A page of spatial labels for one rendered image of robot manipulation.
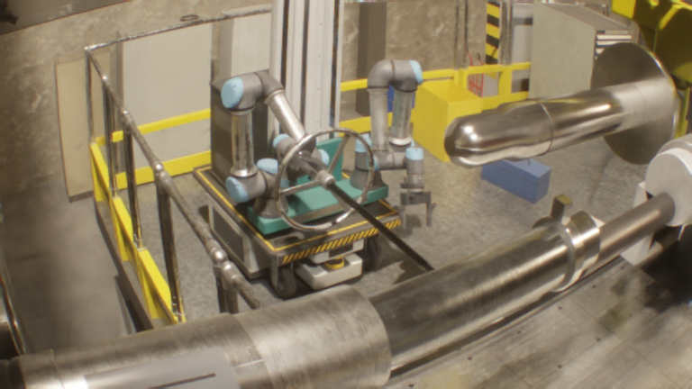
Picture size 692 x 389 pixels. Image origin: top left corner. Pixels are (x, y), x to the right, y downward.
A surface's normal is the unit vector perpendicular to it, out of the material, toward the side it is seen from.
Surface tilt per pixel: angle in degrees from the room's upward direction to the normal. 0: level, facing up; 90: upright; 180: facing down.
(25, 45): 90
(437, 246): 0
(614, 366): 0
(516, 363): 0
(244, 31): 90
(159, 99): 90
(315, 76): 90
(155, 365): 21
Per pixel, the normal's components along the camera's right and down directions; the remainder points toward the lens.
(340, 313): 0.15, -0.76
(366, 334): 0.36, -0.39
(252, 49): 0.51, 0.43
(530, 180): -0.70, 0.32
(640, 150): -0.86, 0.21
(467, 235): 0.04, -0.88
